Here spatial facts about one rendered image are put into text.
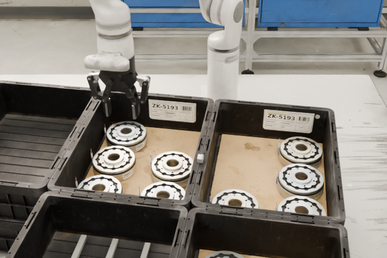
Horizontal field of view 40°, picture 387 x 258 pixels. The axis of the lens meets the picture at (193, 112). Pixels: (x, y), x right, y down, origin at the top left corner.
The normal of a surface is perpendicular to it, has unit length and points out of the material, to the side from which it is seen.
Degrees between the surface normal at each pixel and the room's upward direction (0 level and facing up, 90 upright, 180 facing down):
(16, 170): 0
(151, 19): 90
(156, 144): 0
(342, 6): 90
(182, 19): 90
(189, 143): 0
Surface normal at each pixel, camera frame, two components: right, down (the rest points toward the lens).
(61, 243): 0.00, -0.83
